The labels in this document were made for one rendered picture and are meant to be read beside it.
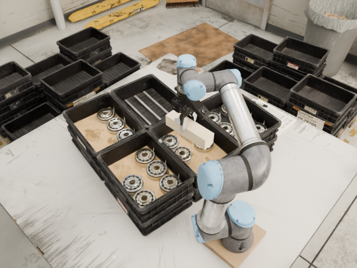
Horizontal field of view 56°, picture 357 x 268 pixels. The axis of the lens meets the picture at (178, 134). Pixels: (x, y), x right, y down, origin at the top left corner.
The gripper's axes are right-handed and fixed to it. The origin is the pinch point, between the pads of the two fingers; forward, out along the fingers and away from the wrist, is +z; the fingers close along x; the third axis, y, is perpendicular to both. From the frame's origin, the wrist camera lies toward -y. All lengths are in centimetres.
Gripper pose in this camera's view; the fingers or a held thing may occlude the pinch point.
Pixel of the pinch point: (188, 126)
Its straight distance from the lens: 153.8
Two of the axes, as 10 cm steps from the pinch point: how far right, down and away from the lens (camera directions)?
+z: 0.1, 7.1, 7.1
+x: -6.8, 5.2, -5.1
